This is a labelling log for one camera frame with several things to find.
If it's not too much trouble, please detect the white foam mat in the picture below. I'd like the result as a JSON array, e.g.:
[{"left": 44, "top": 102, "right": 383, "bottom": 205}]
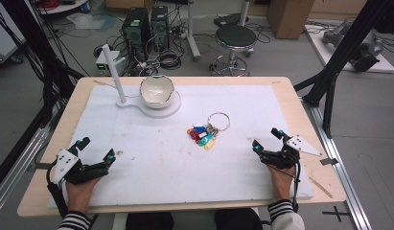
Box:
[{"left": 47, "top": 83, "right": 314, "bottom": 209}]

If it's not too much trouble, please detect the white stand with post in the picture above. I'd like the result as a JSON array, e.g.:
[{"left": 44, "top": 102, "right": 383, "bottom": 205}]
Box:
[{"left": 101, "top": 43, "right": 182, "bottom": 119}]

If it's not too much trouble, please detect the grey robot part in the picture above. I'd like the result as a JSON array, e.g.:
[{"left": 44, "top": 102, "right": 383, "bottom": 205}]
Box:
[{"left": 321, "top": 21, "right": 352, "bottom": 46}]

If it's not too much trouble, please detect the black flat case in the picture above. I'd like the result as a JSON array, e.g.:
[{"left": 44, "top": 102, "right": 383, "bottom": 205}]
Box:
[{"left": 213, "top": 12, "right": 250, "bottom": 28}]

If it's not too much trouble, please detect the key ring with coloured tags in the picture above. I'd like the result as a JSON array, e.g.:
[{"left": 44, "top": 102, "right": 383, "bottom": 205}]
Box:
[{"left": 186, "top": 112, "right": 232, "bottom": 151}]

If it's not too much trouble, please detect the person's right leg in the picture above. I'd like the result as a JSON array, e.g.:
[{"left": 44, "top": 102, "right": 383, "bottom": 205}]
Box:
[{"left": 214, "top": 208, "right": 264, "bottom": 230}]

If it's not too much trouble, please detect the clear plastic sheet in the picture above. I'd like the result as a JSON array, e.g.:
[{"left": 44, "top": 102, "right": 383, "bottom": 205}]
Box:
[{"left": 65, "top": 11, "right": 117, "bottom": 33}]

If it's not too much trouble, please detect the dark robot part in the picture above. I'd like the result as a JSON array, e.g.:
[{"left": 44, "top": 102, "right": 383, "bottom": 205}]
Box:
[{"left": 349, "top": 30, "right": 384, "bottom": 73}]

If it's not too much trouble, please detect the brown cardboard box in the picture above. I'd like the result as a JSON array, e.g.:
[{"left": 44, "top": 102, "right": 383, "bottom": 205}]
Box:
[{"left": 266, "top": 0, "right": 315, "bottom": 40}]

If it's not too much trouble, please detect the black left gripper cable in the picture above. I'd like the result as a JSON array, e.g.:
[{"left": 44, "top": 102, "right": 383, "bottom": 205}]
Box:
[{"left": 45, "top": 160, "right": 70, "bottom": 219}]

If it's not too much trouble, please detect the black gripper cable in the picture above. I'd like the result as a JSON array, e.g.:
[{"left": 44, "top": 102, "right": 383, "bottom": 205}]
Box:
[
  {"left": 45, "top": 160, "right": 70, "bottom": 219},
  {"left": 290, "top": 161, "right": 302, "bottom": 213}
]

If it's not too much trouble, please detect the coil of black cables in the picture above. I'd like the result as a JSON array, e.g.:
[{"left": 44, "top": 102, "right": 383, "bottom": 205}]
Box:
[{"left": 158, "top": 49, "right": 183, "bottom": 71}]

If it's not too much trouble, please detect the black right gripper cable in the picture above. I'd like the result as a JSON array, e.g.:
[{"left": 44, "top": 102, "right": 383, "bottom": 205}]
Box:
[{"left": 290, "top": 161, "right": 302, "bottom": 213}]

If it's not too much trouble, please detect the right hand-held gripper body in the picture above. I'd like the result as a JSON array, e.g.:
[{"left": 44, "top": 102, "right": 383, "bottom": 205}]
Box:
[{"left": 261, "top": 134, "right": 323, "bottom": 171}]

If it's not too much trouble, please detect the white device with green display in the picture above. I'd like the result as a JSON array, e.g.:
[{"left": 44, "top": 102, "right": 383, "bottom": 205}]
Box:
[{"left": 95, "top": 50, "right": 127, "bottom": 77}]

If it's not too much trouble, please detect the person's left leg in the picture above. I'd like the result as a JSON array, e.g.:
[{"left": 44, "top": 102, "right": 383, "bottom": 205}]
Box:
[{"left": 126, "top": 211, "right": 175, "bottom": 230}]

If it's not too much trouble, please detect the white desk leg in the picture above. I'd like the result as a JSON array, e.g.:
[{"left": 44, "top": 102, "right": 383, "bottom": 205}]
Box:
[
  {"left": 238, "top": 0, "right": 252, "bottom": 27},
  {"left": 184, "top": 0, "right": 202, "bottom": 62}
]

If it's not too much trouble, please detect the black metal frame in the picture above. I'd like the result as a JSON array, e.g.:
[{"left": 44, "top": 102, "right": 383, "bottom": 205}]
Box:
[
  {"left": 293, "top": 0, "right": 394, "bottom": 139},
  {"left": 0, "top": 0, "right": 86, "bottom": 195}
]

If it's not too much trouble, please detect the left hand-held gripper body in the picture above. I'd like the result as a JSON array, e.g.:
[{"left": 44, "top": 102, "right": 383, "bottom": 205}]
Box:
[{"left": 52, "top": 148, "right": 108, "bottom": 186}]

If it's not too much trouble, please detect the thin wooden stick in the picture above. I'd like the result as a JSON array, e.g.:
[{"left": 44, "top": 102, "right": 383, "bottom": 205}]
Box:
[
  {"left": 92, "top": 80, "right": 117, "bottom": 89},
  {"left": 309, "top": 176, "right": 334, "bottom": 199}
]

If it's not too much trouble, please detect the round white table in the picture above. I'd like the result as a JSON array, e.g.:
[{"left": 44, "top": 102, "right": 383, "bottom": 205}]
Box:
[{"left": 35, "top": 0, "right": 90, "bottom": 16}]

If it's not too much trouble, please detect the person's leg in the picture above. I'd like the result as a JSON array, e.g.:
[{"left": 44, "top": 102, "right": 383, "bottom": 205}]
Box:
[
  {"left": 126, "top": 211, "right": 175, "bottom": 230},
  {"left": 214, "top": 208, "right": 264, "bottom": 230}
]

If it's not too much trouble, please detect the person's right hand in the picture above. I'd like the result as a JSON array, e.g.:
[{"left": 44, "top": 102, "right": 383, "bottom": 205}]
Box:
[{"left": 267, "top": 163, "right": 297, "bottom": 203}]

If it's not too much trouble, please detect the black computer tower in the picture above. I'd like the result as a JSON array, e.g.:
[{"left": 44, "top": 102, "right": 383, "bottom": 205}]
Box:
[
  {"left": 122, "top": 7, "right": 152, "bottom": 63},
  {"left": 151, "top": 5, "right": 171, "bottom": 53}
]

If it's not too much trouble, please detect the aluminium rail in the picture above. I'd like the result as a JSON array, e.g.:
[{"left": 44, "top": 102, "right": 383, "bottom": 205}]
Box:
[
  {"left": 301, "top": 95, "right": 373, "bottom": 230},
  {"left": 0, "top": 126, "right": 54, "bottom": 219}
]

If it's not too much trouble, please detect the black round stool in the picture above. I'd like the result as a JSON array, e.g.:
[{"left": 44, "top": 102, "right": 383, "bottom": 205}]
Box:
[{"left": 209, "top": 24, "right": 258, "bottom": 78}]

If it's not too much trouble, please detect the white ceramic bowl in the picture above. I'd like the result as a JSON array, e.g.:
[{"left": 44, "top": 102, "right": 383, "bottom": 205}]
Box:
[{"left": 139, "top": 74, "right": 175, "bottom": 109}]

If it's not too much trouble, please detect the grey tape piece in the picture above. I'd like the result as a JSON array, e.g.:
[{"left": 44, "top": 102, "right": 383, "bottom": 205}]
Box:
[{"left": 319, "top": 157, "right": 339, "bottom": 167}]

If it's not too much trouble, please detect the person's left hand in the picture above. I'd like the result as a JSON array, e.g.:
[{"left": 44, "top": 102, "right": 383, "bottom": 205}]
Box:
[{"left": 65, "top": 176, "right": 103, "bottom": 216}]

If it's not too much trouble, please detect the white floor board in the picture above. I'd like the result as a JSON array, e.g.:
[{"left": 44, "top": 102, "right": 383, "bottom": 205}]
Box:
[{"left": 304, "top": 23, "right": 394, "bottom": 74}]

